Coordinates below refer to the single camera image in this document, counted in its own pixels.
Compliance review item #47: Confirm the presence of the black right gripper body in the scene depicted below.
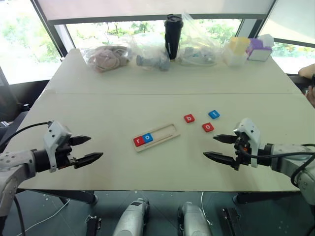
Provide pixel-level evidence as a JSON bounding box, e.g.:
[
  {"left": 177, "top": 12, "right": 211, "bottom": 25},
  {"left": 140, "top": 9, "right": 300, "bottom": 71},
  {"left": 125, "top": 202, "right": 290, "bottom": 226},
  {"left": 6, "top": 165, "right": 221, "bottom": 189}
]
[{"left": 232, "top": 132, "right": 252, "bottom": 171}]

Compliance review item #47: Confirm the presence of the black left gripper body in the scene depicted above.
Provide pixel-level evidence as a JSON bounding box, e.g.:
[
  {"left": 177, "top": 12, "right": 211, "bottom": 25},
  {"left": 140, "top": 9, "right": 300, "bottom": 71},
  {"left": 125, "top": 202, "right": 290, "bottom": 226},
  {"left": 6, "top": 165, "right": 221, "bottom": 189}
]
[{"left": 56, "top": 137, "right": 77, "bottom": 170}]

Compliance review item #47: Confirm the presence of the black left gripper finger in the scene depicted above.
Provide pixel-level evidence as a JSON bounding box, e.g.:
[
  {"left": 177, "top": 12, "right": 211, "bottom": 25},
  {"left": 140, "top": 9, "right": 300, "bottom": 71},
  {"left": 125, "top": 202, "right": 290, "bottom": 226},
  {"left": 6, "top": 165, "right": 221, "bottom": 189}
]
[
  {"left": 69, "top": 135, "right": 92, "bottom": 147},
  {"left": 73, "top": 152, "right": 104, "bottom": 170}
]

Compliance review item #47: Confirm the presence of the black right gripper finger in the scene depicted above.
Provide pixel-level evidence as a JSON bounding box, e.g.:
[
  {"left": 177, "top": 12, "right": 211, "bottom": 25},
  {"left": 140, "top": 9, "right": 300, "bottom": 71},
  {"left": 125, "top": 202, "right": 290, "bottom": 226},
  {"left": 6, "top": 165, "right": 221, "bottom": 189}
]
[
  {"left": 203, "top": 152, "right": 236, "bottom": 169},
  {"left": 213, "top": 134, "right": 236, "bottom": 145}
]

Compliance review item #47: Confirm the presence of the wooden letter tray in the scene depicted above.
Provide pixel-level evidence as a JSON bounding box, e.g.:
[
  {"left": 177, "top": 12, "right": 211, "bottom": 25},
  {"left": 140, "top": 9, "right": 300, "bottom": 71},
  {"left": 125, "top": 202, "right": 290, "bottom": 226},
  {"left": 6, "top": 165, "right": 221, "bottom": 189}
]
[{"left": 131, "top": 123, "right": 181, "bottom": 153}]

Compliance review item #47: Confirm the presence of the silver right robot leg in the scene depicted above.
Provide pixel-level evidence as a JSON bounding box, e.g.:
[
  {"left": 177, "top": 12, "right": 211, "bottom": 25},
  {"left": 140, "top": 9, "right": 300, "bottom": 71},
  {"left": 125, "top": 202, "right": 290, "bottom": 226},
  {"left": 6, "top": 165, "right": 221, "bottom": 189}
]
[{"left": 177, "top": 201, "right": 212, "bottom": 236}]

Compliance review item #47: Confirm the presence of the silver robot leg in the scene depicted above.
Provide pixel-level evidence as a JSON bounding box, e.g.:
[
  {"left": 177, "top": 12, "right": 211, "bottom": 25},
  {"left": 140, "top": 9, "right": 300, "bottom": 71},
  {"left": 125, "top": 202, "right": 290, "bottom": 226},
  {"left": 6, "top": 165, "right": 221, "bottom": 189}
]
[
  {"left": 112, "top": 198, "right": 150, "bottom": 236},
  {"left": 177, "top": 201, "right": 212, "bottom": 236}
]

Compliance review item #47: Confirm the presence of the silver left robot leg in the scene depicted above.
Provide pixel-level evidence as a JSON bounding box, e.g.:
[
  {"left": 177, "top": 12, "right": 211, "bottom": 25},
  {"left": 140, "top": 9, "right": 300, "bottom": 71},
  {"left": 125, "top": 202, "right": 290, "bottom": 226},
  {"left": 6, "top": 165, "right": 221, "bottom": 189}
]
[{"left": 112, "top": 198, "right": 150, "bottom": 236}]

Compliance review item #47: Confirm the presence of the clear bag with pink items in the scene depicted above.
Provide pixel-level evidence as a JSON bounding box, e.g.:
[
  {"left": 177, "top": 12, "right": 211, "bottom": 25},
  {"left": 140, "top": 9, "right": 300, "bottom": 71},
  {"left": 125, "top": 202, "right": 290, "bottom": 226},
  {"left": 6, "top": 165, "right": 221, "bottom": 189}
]
[{"left": 80, "top": 44, "right": 135, "bottom": 73}]

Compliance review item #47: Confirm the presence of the clear bag with white parts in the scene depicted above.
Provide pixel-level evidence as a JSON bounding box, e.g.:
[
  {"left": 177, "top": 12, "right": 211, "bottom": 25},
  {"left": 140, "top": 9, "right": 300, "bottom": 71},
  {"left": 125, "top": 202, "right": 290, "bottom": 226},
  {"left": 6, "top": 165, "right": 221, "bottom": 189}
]
[{"left": 176, "top": 11, "right": 226, "bottom": 67}]

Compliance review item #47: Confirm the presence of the purple and white tissue box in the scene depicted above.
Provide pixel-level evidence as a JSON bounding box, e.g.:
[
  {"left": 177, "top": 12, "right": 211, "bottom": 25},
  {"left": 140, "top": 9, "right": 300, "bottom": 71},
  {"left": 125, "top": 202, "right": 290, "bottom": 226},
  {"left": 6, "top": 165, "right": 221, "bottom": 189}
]
[{"left": 246, "top": 34, "right": 274, "bottom": 61}]

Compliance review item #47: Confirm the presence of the clear bag with grey object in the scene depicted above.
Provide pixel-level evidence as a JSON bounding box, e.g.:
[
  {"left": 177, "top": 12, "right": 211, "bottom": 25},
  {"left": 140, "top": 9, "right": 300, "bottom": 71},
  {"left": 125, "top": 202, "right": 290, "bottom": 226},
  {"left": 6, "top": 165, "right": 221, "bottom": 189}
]
[{"left": 127, "top": 34, "right": 172, "bottom": 72}]

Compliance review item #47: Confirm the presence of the black travel tumbler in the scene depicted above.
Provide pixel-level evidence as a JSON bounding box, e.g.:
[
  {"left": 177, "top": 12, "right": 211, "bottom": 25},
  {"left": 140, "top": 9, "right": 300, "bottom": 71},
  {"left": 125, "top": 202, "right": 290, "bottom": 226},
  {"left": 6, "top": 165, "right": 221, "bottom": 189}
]
[{"left": 164, "top": 14, "right": 184, "bottom": 61}]

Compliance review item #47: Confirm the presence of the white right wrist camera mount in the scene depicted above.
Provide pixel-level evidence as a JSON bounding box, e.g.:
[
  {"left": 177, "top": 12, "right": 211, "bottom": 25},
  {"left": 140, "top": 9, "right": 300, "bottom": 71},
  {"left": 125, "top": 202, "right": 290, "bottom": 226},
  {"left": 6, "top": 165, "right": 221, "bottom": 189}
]
[{"left": 232, "top": 118, "right": 261, "bottom": 168}]

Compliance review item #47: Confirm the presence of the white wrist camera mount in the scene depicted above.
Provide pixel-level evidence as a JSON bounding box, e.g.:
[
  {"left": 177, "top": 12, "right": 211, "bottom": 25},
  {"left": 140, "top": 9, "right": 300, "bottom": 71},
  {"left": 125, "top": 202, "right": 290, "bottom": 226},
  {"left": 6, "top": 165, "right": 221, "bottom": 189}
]
[
  {"left": 43, "top": 120, "right": 72, "bottom": 173},
  {"left": 232, "top": 118, "right": 261, "bottom": 168}
]

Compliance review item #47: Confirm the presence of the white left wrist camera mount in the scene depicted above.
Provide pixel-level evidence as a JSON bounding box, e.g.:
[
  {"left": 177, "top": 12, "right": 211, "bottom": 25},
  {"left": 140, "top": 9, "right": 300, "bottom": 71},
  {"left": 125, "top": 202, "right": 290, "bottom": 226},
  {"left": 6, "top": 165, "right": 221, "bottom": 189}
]
[{"left": 43, "top": 120, "right": 72, "bottom": 173}]

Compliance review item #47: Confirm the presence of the black table leg frame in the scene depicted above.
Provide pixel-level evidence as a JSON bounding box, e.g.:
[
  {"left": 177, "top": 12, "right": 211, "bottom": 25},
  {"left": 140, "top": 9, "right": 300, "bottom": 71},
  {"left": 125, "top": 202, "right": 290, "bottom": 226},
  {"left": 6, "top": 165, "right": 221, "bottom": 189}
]
[
  {"left": 23, "top": 189, "right": 98, "bottom": 205},
  {"left": 232, "top": 191, "right": 308, "bottom": 205}
]

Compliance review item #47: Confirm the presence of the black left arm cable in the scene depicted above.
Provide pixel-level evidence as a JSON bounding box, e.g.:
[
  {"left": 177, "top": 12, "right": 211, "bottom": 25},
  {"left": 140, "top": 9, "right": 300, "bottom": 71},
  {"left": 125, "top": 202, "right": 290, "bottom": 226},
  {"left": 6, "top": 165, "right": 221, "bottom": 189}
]
[{"left": 0, "top": 122, "right": 49, "bottom": 150}]

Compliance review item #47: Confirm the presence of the white floor cable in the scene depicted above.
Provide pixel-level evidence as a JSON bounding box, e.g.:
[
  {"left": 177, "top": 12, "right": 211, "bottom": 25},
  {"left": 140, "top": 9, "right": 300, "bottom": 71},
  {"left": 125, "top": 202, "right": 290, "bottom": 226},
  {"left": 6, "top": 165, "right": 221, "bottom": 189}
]
[{"left": 23, "top": 198, "right": 72, "bottom": 236}]

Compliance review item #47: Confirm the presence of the black floor bracket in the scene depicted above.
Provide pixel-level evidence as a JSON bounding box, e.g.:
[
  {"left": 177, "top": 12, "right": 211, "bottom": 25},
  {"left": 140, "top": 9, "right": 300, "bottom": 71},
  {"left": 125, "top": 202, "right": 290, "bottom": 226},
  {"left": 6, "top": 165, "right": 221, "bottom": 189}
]
[
  {"left": 220, "top": 207, "right": 243, "bottom": 236},
  {"left": 86, "top": 215, "right": 102, "bottom": 236}
]

